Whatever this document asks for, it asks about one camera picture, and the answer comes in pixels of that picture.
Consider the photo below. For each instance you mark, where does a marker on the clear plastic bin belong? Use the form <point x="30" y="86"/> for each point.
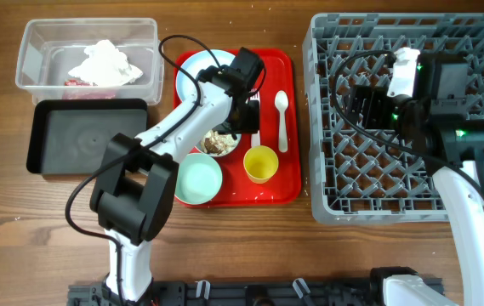
<point x="50" y="48"/>

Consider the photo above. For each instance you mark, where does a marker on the grey dishwasher rack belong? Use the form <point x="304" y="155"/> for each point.
<point x="354" y="178"/>

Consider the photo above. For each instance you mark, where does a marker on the red snack wrapper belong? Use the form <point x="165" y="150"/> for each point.
<point x="77" y="89"/>

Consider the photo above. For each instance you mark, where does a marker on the light blue bowl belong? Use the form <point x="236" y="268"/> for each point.
<point x="220" y="146"/>

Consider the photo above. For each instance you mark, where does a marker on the red serving tray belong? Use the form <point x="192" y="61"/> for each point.
<point x="237" y="189"/>

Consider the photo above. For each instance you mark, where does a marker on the mint green bowl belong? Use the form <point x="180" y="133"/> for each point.
<point x="199" y="179"/>

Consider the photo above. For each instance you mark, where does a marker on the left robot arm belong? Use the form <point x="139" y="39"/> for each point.
<point x="134" y="192"/>

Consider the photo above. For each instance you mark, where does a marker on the white plastic fork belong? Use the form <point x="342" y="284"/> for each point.
<point x="255" y="138"/>

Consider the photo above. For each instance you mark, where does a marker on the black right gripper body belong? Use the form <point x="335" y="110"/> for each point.
<point x="363" y="107"/>

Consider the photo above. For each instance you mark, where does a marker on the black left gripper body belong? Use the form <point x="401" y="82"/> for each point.
<point x="246" y="118"/>

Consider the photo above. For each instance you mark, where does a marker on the black plastic tray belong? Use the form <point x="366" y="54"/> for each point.
<point x="69" y="136"/>

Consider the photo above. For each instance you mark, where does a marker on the light blue plate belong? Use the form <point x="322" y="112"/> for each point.
<point x="184" y="87"/>

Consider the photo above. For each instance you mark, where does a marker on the white napkin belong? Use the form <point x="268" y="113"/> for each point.
<point x="106" y="66"/>

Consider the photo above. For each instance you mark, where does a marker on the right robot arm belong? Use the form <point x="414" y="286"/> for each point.
<point x="425" y="104"/>

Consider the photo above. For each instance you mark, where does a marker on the yellow cup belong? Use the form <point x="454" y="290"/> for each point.
<point x="261" y="164"/>

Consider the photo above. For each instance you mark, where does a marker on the white plastic spoon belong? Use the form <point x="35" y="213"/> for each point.
<point x="281" y="104"/>

